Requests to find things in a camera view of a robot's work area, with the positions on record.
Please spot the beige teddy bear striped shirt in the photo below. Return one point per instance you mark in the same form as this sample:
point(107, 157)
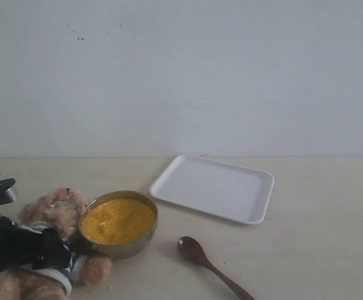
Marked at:
point(60, 209)

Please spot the yellow millet grains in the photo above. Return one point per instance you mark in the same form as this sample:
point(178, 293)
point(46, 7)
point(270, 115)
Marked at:
point(118, 221)

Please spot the white rectangular tray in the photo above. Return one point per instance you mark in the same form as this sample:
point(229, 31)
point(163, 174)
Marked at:
point(221, 189)

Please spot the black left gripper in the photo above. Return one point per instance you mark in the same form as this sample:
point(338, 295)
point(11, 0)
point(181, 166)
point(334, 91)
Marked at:
point(40, 247)

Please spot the steel bowl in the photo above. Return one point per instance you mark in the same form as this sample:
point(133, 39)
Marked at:
point(127, 250)

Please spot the dark brown wooden spoon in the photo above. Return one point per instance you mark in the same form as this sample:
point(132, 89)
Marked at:
point(191, 250)

